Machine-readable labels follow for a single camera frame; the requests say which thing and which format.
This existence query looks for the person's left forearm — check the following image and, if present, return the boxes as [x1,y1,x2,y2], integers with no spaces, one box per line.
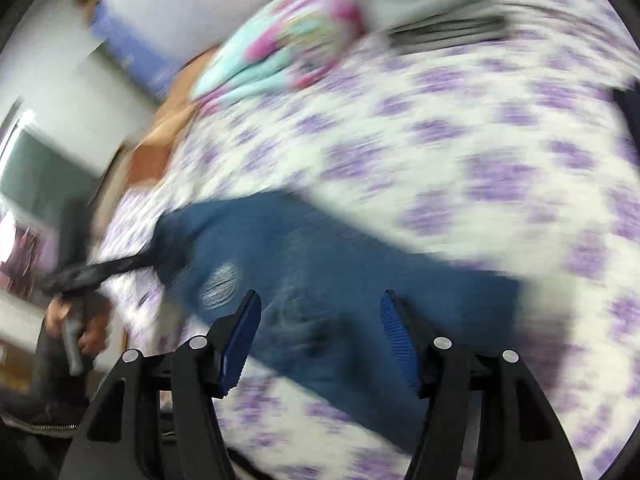
[30,330,98,411]

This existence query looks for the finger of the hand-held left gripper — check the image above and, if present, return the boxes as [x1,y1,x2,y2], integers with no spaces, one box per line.
[92,251,168,283]

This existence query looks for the purple floral bedspread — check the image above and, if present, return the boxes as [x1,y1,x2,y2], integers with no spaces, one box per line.
[95,0,640,480]

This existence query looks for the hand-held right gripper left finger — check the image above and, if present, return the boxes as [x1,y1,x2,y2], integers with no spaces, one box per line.
[60,289,264,480]

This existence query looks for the blue denim jeans pants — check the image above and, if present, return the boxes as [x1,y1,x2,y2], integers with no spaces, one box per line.
[155,192,521,456]

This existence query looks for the window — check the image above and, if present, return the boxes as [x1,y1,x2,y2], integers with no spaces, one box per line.
[0,100,101,216]

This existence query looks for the person's left hand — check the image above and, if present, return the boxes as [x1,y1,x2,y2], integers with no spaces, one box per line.
[46,299,114,357]

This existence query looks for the folded floral turquoise blanket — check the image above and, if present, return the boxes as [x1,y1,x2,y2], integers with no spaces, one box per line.
[192,0,381,106]

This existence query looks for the dark navy striped pants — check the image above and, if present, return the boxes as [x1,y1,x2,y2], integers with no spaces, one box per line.
[611,85,640,128]

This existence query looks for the blue container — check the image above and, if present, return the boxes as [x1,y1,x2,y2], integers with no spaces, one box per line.
[90,0,173,98]

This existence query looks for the brown quilted cloth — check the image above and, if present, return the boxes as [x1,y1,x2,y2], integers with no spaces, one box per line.
[97,45,226,211]

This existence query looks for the person's dark zip jacket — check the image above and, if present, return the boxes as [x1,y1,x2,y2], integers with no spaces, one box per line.
[0,390,101,480]

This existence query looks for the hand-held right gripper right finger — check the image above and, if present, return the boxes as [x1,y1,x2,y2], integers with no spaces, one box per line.
[380,289,584,480]

